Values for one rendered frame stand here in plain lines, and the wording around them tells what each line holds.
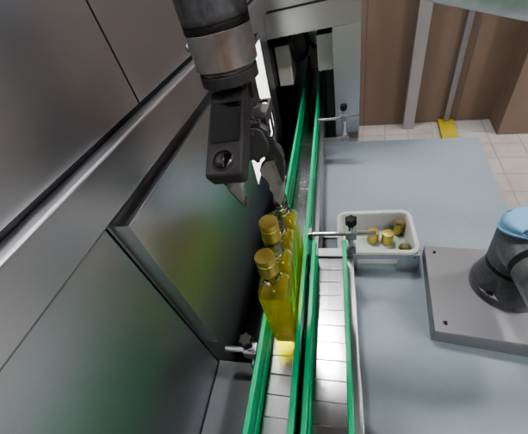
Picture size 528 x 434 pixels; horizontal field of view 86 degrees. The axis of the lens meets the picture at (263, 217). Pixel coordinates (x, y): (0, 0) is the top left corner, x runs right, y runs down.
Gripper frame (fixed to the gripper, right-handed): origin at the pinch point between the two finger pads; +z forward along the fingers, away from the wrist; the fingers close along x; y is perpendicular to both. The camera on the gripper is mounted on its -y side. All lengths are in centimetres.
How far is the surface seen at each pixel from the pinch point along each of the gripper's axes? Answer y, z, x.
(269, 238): -1.6, 7.1, -0.3
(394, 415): -17, 48, -22
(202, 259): -4.9, 8.9, 12.1
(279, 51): 114, 7, 11
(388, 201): 51, 48, -31
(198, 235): -2.7, 4.7, 12.1
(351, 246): 16.5, 31.8, -15.4
